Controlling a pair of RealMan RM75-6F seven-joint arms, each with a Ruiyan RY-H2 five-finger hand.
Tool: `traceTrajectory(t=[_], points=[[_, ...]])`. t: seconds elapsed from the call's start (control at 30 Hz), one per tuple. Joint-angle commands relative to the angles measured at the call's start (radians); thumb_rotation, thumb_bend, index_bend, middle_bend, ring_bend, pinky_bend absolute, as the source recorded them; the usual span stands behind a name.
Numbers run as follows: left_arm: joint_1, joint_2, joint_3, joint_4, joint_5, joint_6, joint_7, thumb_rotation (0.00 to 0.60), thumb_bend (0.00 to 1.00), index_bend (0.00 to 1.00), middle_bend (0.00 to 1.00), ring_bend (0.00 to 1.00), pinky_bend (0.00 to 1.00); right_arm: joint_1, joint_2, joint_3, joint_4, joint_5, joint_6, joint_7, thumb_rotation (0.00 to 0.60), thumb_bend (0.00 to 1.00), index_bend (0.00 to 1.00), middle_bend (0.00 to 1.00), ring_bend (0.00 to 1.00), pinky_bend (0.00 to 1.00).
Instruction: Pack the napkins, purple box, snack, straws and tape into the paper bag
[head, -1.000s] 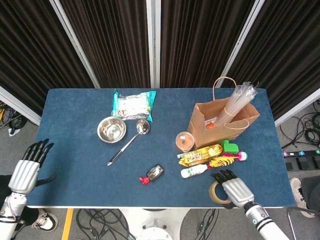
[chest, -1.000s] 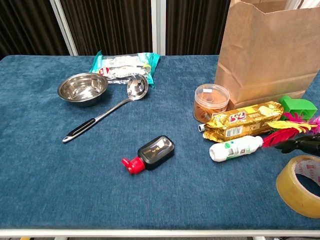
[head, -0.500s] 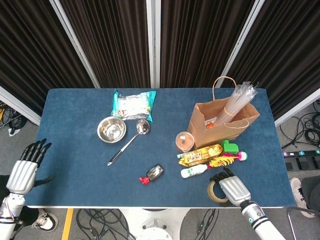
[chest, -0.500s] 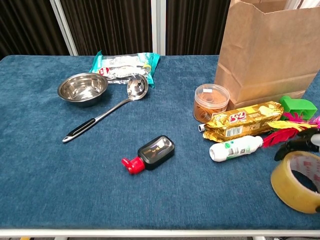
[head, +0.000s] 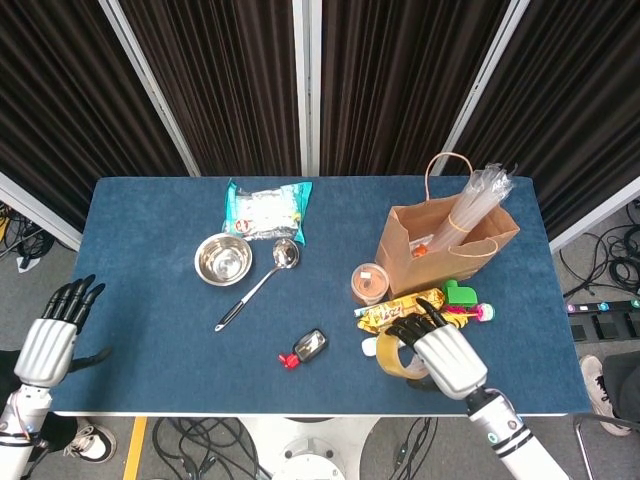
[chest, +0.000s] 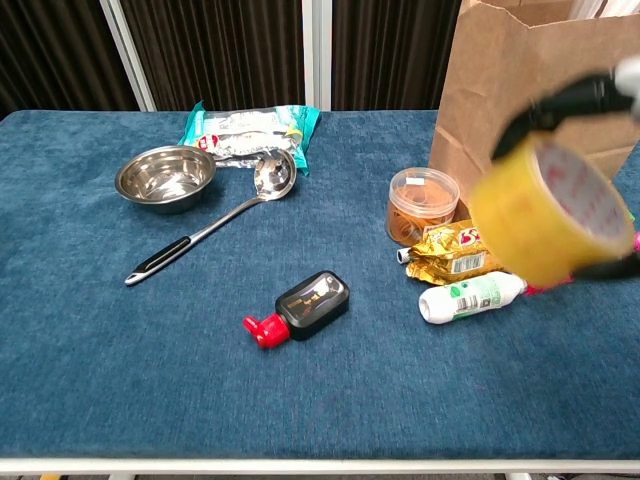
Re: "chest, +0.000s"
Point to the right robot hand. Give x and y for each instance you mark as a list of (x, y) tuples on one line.
[(575, 102)]

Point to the brown tape roll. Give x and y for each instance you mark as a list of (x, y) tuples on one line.
[(530, 225)]

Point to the brown paper bag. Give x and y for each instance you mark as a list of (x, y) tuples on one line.
[(500, 75)]

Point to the clear jar of rubber bands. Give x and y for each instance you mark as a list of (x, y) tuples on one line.
[(420, 200)]

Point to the dark pleated curtain panel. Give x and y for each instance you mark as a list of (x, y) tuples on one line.
[(390, 50), (215, 50), (50, 50)]

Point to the gold biscuit packet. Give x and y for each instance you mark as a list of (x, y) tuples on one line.
[(450, 255)]

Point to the small white bottle green print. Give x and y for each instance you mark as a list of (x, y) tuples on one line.
[(465, 297)]

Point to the white paper tube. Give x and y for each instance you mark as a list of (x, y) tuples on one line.
[(402, 255)]

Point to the black red car key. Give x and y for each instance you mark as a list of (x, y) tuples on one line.
[(310, 305)]

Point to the teal plastic food packet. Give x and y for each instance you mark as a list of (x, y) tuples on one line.
[(240, 125)]

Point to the stainless steel bowl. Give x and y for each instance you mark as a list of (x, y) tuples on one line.
[(165, 202)]

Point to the white partition frame post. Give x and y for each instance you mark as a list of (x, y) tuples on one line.
[(316, 50), (128, 55)]

